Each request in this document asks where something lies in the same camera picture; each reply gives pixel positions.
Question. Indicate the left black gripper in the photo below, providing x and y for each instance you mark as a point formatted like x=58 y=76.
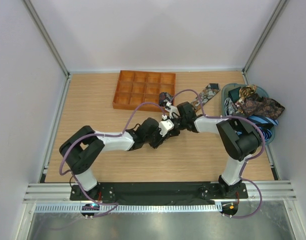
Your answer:
x=159 y=140

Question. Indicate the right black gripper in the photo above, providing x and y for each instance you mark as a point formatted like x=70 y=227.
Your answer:
x=173 y=133

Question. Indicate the brown floral tie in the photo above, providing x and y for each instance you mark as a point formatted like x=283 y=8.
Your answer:
x=211 y=90

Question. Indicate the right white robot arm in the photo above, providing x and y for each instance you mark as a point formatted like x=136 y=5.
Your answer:
x=240 y=137

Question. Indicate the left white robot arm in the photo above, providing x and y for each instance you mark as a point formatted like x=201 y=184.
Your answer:
x=81 y=150

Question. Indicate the rolled dark floral tie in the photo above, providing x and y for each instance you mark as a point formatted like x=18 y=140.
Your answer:
x=164 y=98

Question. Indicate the grey patterned tie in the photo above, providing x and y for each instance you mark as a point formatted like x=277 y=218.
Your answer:
x=232 y=108

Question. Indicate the teal plastic basket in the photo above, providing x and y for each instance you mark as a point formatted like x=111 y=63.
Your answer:
x=259 y=94

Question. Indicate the dark green tie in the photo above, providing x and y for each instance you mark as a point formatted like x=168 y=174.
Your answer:
x=234 y=94

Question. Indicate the gold patterned tie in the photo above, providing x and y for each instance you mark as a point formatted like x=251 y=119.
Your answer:
x=245 y=92

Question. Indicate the dark brown paisley tie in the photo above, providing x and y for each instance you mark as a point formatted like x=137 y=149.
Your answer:
x=264 y=106

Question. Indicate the blue striped tie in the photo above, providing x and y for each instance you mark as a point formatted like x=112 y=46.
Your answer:
x=265 y=124

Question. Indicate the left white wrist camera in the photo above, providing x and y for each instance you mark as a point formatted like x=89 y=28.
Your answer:
x=165 y=125

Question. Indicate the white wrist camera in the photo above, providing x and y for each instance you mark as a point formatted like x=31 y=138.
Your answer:
x=172 y=110
x=165 y=125

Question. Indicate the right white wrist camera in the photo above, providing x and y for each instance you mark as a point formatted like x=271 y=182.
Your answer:
x=172 y=110

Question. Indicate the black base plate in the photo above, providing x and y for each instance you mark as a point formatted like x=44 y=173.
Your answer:
x=164 y=193

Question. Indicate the white slotted cable duct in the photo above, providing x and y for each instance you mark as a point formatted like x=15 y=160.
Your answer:
x=84 y=208

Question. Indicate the aluminium frame rail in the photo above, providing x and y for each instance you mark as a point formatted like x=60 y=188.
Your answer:
x=276 y=190

